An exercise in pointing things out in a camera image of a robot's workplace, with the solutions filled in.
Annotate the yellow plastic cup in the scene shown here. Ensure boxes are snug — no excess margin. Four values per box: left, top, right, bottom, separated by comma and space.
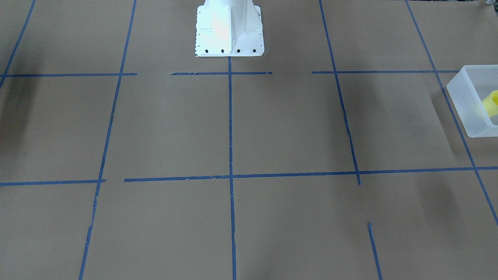
482, 90, 498, 118

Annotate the translucent plastic bin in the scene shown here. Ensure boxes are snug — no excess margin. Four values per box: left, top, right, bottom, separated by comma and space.
446, 65, 498, 138

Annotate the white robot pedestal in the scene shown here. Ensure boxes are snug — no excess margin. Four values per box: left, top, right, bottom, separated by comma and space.
195, 0, 265, 57

